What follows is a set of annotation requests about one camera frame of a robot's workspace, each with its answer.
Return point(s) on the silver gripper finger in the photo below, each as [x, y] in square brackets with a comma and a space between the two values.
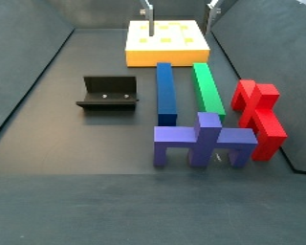
[148, 12]
[214, 11]

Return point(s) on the green long block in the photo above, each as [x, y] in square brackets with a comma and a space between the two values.
[207, 91]

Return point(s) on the yellow slotted board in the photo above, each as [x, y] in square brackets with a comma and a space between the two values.
[178, 43]

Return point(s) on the dark blue long block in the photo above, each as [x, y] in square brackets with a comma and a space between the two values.
[167, 107]

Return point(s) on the red cross-shaped block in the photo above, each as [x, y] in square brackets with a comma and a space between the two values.
[255, 99]

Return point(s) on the purple cross-shaped block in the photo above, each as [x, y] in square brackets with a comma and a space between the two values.
[202, 139]

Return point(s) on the black angle bracket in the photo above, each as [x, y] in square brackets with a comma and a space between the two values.
[110, 92]

